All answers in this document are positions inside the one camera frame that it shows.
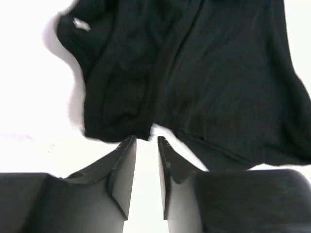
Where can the black tank top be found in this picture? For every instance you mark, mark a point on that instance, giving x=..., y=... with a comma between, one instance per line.
x=217, y=73

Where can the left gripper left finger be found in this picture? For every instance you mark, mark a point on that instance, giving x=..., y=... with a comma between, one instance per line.
x=95, y=199

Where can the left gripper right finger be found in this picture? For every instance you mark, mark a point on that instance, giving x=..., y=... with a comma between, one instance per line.
x=256, y=201

